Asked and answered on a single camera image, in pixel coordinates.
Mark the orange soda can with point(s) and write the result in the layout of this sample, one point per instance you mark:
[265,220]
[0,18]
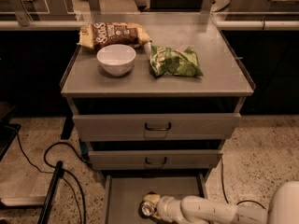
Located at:
[147,209]

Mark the grey drawer cabinet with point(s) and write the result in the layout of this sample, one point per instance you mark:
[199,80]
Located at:
[223,88]

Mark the black bar on floor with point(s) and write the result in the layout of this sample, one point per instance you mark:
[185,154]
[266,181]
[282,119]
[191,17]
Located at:
[44,215]

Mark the green chip bag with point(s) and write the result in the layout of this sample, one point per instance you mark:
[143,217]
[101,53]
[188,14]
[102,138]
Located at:
[169,61]

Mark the white ceramic bowl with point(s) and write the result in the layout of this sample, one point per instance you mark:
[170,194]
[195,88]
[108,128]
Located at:
[117,60]

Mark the brown yellow snack bag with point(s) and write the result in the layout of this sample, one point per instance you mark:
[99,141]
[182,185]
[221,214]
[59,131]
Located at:
[102,34]

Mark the white horizontal rail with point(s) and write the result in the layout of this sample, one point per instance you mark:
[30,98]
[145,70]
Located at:
[222,25]

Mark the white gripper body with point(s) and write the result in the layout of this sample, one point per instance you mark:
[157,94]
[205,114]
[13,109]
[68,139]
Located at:
[164,205]

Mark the grey middle drawer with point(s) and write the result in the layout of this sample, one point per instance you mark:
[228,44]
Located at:
[154,159]

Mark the dark object at left edge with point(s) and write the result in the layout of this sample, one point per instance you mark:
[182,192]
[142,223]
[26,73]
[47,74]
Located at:
[8,130]

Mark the grey bottom drawer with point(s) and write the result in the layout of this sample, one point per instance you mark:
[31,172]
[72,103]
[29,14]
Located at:
[125,194]

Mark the grey top drawer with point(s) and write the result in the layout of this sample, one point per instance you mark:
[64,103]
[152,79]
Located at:
[141,127]

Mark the grey drawer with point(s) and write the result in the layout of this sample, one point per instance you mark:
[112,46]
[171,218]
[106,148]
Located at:
[154,159]
[141,127]
[125,194]

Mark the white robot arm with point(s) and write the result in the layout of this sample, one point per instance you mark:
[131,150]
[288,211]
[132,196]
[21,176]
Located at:
[283,209]

